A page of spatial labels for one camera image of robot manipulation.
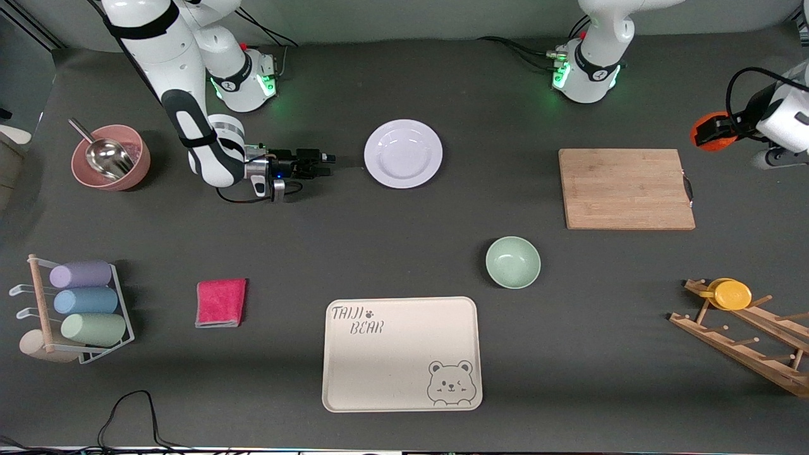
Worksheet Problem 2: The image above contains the blue cup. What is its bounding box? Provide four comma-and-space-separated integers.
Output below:
54, 288, 119, 315

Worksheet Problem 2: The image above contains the pink bowl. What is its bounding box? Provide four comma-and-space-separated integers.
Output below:
71, 124, 152, 191

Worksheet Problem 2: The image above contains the black arm base cable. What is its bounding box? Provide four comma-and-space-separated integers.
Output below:
477, 36, 569, 70
237, 9, 299, 49

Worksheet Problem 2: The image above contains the orange mandarin fruit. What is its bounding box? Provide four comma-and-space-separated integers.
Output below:
691, 112, 735, 152

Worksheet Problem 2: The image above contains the white round plate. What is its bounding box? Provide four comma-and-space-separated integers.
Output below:
364, 119, 443, 189

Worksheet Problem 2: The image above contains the beige bear print tray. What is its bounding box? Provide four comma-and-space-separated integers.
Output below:
322, 296, 483, 413

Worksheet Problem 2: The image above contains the black floor cable loop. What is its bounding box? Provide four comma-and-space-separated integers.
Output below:
98, 390, 190, 452

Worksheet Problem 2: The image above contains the yellow cup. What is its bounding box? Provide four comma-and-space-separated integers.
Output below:
698, 278, 753, 311

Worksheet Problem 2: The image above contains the beige cup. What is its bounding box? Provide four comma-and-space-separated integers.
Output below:
19, 330, 80, 364

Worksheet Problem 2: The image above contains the black left arm base cable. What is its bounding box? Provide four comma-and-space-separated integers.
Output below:
477, 36, 569, 70

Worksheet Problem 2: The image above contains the metal scoop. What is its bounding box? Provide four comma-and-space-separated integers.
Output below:
68, 118, 135, 181

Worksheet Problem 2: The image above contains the wooden peg drying rack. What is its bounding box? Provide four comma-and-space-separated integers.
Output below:
669, 279, 809, 398

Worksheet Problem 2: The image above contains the light green bowl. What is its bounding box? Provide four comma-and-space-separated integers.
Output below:
485, 236, 542, 289

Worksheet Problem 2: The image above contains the pink folded cloth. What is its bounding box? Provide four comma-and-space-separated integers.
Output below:
195, 279, 247, 328

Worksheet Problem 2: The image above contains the black right arm base cable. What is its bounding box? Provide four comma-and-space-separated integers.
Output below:
237, 9, 299, 49

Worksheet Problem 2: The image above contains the white wire cup rack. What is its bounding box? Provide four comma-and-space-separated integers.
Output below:
9, 254, 135, 365

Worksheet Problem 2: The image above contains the purple cup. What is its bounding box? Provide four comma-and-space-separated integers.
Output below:
49, 260, 113, 289

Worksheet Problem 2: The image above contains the black diagonal rail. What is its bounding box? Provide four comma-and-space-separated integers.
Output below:
0, 6, 64, 50

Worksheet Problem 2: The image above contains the green cup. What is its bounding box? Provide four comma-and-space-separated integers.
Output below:
61, 313, 127, 347

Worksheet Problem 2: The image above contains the wooden cutting board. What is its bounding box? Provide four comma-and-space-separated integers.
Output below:
559, 149, 696, 231

